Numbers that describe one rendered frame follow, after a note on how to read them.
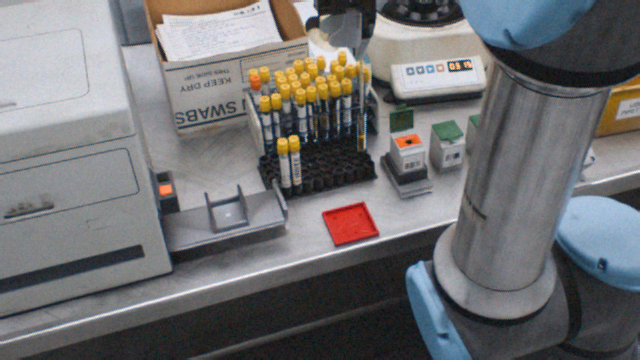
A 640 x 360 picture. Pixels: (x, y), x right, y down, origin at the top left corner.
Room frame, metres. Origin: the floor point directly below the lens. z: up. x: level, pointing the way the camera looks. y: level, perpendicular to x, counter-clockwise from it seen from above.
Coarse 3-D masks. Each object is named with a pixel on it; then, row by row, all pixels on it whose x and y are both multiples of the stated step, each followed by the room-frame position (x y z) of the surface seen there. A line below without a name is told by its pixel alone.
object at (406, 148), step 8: (392, 136) 0.85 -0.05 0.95; (400, 136) 0.85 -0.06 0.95; (408, 136) 0.85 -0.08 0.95; (416, 136) 0.85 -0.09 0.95; (392, 144) 0.85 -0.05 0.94; (400, 144) 0.83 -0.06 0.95; (408, 144) 0.84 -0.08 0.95; (416, 144) 0.83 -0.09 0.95; (392, 152) 0.84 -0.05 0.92; (400, 152) 0.82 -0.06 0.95; (408, 152) 0.82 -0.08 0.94; (416, 152) 0.82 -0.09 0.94; (424, 152) 0.82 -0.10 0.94; (400, 160) 0.81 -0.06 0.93; (408, 160) 0.82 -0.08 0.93; (416, 160) 0.82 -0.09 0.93; (400, 168) 0.81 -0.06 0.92; (408, 168) 0.82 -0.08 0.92; (416, 168) 0.82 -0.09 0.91
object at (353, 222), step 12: (348, 204) 0.77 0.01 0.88; (360, 204) 0.77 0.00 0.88; (324, 216) 0.75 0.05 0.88; (336, 216) 0.75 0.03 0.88; (348, 216) 0.75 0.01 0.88; (360, 216) 0.75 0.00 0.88; (336, 228) 0.73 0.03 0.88; (348, 228) 0.73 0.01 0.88; (360, 228) 0.73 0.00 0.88; (372, 228) 0.73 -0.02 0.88; (336, 240) 0.70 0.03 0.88; (348, 240) 0.70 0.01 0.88; (360, 240) 0.70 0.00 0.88
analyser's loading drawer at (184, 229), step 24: (240, 192) 0.73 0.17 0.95; (264, 192) 0.76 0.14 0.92; (168, 216) 0.72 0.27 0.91; (192, 216) 0.72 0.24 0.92; (216, 216) 0.72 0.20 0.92; (240, 216) 0.72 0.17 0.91; (264, 216) 0.72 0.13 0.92; (288, 216) 0.71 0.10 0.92; (168, 240) 0.67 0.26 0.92; (192, 240) 0.67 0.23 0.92
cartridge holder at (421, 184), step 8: (384, 160) 0.86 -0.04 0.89; (392, 160) 0.84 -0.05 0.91; (384, 168) 0.85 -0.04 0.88; (392, 168) 0.83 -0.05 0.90; (424, 168) 0.82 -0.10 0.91; (392, 176) 0.83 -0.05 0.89; (400, 176) 0.81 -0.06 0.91; (408, 176) 0.81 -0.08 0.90; (416, 176) 0.82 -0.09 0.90; (424, 176) 0.82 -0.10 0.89; (400, 184) 0.81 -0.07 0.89; (408, 184) 0.81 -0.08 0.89; (416, 184) 0.81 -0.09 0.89; (424, 184) 0.81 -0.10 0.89; (432, 184) 0.81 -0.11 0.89; (400, 192) 0.79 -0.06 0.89; (408, 192) 0.79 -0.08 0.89; (416, 192) 0.80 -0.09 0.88; (424, 192) 0.80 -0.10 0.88
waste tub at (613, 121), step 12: (624, 84) 1.07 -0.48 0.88; (636, 84) 1.05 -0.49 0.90; (612, 96) 0.93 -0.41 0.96; (624, 96) 0.94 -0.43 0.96; (636, 96) 0.95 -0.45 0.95; (612, 108) 0.94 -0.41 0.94; (624, 108) 0.94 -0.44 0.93; (636, 108) 0.95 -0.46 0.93; (600, 120) 0.93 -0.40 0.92; (612, 120) 0.94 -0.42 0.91; (624, 120) 0.94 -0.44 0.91; (636, 120) 0.95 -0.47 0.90; (600, 132) 0.93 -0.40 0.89; (612, 132) 0.94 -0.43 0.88; (624, 132) 0.95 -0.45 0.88
